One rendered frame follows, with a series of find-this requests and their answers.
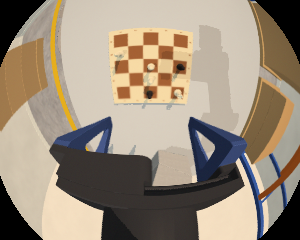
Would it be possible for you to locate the white pawn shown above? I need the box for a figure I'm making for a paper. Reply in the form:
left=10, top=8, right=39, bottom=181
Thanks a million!
left=147, top=76, right=154, bottom=84
left=147, top=63, right=155, bottom=70

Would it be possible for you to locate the black chess pawn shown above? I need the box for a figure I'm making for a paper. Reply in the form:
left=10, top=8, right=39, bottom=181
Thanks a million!
left=146, top=90, right=153, bottom=99
left=177, top=64, right=185, bottom=70

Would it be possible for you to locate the brown and cream chessboard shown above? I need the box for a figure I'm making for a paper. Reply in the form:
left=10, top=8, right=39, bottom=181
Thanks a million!
left=109, top=28, right=193, bottom=104

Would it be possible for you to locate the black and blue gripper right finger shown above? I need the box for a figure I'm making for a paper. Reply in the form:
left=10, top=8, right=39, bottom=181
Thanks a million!
left=188, top=117, right=247, bottom=182

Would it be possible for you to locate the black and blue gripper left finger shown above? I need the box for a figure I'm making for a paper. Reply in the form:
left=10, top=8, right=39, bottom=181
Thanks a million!
left=53, top=116, right=113, bottom=153

